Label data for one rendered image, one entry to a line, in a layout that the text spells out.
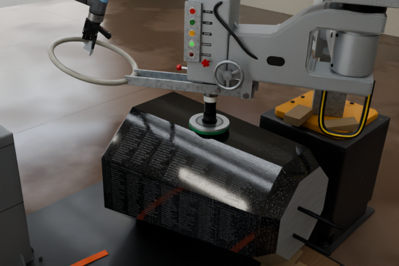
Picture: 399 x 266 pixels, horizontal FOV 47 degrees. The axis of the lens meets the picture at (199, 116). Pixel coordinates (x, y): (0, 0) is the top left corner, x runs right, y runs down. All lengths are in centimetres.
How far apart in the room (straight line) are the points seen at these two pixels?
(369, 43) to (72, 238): 207
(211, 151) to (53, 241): 123
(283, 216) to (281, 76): 64
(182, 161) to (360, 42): 104
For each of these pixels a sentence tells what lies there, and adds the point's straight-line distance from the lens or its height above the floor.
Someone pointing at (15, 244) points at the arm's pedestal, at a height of 18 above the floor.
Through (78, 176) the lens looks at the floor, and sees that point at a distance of 369.
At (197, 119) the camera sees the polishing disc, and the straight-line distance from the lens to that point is 247.
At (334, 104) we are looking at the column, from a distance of 290.
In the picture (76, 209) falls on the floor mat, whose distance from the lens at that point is 331.
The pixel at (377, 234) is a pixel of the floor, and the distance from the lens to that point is 335.
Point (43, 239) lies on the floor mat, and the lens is 311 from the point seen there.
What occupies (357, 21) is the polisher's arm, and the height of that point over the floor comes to 152.
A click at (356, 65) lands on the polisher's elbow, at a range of 214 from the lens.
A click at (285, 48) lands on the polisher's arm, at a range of 213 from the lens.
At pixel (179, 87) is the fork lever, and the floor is 108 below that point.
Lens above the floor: 196
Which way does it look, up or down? 25 degrees down
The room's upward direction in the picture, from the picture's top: 2 degrees clockwise
